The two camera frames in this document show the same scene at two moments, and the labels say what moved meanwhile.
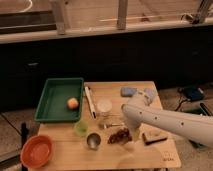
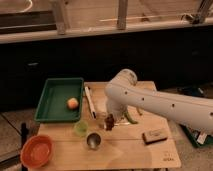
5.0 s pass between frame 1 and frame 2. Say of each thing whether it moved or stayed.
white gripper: moved
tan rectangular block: stayed
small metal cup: stayed
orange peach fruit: stayed
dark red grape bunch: moved
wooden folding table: stayed
